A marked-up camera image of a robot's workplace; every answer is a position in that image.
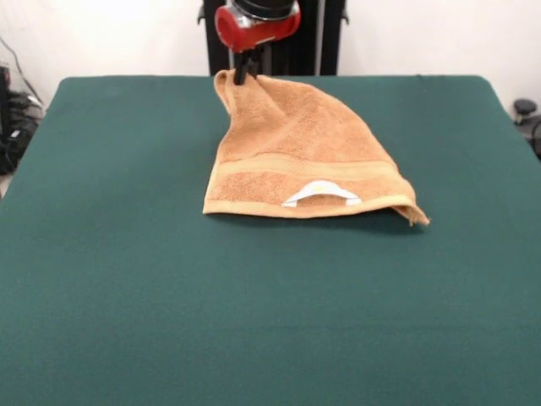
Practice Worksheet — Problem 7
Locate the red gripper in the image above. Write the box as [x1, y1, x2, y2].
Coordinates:
[214, 4, 303, 86]

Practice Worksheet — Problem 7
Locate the tan terry towel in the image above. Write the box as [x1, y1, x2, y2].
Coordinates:
[201, 69, 431, 228]

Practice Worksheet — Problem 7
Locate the dark green table cloth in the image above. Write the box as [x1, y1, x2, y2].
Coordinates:
[0, 74, 541, 406]

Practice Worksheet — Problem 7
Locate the black electronics box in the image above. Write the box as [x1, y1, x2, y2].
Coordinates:
[0, 65, 11, 139]

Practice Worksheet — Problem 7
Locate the black office chair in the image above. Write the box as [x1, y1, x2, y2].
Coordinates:
[512, 98, 541, 161]

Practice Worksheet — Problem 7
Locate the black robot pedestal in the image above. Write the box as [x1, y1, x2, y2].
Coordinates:
[196, 0, 352, 78]

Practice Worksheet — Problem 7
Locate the black cable bundle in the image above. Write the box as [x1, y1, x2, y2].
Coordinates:
[2, 91, 46, 175]

